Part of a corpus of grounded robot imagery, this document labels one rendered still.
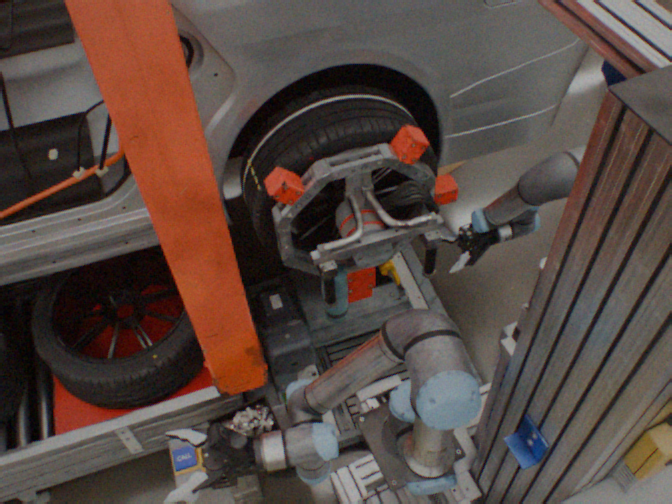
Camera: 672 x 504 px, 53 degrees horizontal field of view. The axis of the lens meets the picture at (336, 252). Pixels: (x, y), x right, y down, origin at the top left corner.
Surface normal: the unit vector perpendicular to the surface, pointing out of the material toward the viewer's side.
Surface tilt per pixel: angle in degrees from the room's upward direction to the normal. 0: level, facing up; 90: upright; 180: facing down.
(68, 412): 0
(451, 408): 82
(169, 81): 90
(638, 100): 0
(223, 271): 90
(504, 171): 0
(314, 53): 90
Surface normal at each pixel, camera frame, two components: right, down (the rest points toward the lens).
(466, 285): -0.04, -0.61
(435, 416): 0.16, 0.69
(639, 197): -0.91, 0.35
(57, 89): 0.22, 0.18
